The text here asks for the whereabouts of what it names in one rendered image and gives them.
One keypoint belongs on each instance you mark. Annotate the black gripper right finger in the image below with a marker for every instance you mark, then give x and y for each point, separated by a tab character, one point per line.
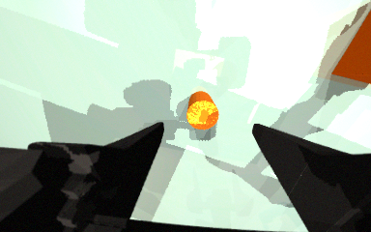
327	187

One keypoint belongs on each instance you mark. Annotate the orange knob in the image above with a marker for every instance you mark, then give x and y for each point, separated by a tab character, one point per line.
202	113

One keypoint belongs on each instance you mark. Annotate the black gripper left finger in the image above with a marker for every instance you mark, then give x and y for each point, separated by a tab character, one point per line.
119	169

